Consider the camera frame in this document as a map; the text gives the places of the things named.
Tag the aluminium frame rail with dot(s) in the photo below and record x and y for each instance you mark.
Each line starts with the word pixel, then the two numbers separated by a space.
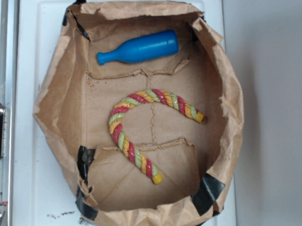
pixel 8 60

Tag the blue plastic bottle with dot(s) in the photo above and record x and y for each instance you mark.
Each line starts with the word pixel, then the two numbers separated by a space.
pixel 143 48

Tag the white plastic base tray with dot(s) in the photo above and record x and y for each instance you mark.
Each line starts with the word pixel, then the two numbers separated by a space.
pixel 40 194

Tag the brown paper bag tray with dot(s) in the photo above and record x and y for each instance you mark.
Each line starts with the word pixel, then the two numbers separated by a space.
pixel 153 143

